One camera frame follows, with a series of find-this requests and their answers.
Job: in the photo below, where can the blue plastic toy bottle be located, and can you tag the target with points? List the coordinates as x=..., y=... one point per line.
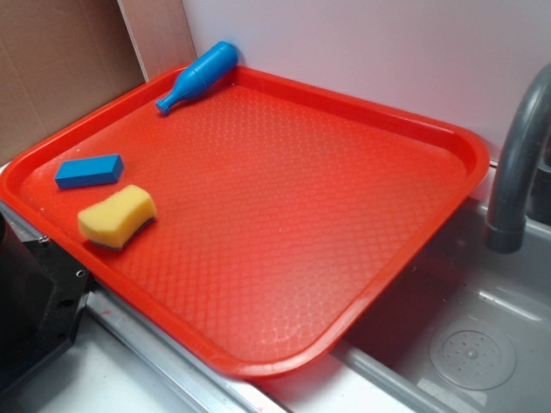
x=200, y=76

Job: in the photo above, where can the grey toy faucet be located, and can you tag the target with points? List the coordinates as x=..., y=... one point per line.
x=521, y=186

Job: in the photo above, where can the brown cardboard panel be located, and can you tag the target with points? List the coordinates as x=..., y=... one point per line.
x=60, y=60

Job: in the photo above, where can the grey plastic toy sink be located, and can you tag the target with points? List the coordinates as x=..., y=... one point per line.
x=462, y=329

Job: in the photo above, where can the blue rectangular block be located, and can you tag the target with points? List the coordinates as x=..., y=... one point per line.
x=91, y=171

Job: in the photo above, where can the light wooden board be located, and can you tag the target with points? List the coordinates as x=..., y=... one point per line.
x=160, y=34

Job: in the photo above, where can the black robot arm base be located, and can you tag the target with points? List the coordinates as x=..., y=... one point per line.
x=43, y=292

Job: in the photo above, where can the yellow sponge with scouring pad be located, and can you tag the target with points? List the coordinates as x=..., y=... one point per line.
x=113, y=222

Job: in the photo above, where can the red plastic tray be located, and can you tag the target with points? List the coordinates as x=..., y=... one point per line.
x=284, y=210

